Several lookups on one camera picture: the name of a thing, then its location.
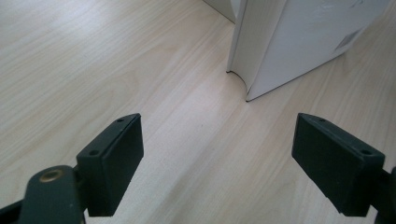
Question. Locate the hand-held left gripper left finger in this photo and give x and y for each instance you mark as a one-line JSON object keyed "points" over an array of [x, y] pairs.
{"points": [[112, 165]]}

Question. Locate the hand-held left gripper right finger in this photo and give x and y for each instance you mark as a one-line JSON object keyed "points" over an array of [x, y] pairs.
{"points": [[336, 168]]}

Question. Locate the white hardcover book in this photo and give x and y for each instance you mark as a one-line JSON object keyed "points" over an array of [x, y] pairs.
{"points": [[289, 40]]}

